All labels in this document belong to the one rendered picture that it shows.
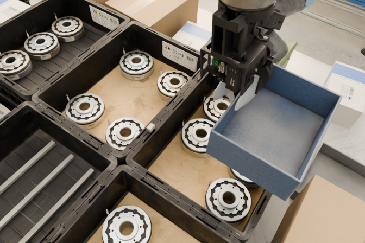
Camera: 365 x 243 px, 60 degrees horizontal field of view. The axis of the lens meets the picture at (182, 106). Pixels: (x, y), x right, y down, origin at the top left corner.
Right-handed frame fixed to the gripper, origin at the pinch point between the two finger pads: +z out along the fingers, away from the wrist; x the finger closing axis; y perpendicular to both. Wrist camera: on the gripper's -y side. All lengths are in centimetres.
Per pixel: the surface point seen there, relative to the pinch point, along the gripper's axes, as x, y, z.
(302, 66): -5, -65, 42
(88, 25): -70, -20, 22
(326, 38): -20, -191, 111
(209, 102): -15.6, -15.2, 24.5
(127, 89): -38.8, -6.1, 25.2
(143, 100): -32.4, -5.9, 25.8
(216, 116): -11.2, -12.3, 24.8
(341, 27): -13, -192, 98
